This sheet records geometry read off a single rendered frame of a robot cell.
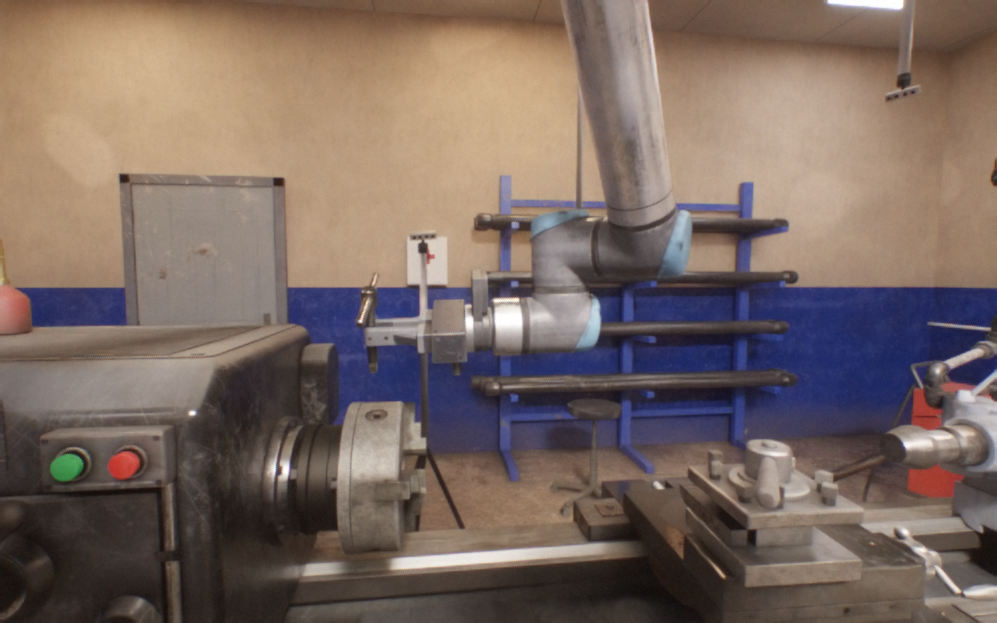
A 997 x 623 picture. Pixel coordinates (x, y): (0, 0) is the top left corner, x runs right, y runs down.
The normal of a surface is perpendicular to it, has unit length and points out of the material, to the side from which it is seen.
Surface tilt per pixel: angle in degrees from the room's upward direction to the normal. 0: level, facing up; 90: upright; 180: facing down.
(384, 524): 105
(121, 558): 90
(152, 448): 90
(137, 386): 45
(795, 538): 90
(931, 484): 90
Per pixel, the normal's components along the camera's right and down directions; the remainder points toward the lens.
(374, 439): 0.09, -0.68
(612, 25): -0.04, 0.62
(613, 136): -0.47, 0.66
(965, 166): -0.99, 0.00
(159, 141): 0.13, 0.07
